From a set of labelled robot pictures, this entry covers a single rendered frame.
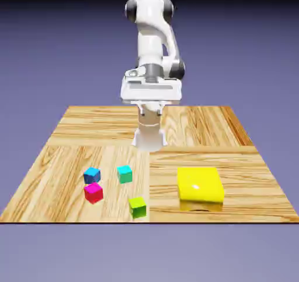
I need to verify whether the small green cube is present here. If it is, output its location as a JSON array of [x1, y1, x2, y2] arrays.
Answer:
[[128, 196, 148, 219]]

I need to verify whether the small red cube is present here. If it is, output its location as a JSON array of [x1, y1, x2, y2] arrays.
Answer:
[[84, 182, 104, 205]]

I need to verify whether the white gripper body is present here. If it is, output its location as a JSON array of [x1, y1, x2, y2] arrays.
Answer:
[[120, 75, 183, 106]]

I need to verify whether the small blue cube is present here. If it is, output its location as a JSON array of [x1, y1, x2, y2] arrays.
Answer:
[[83, 166, 102, 185]]

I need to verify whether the large yellow box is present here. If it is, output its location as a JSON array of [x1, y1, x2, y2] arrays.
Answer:
[[176, 166, 225, 213]]

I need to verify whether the small teal cube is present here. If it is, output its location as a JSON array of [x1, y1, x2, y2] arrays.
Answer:
[[116, 165, 133, 184]]

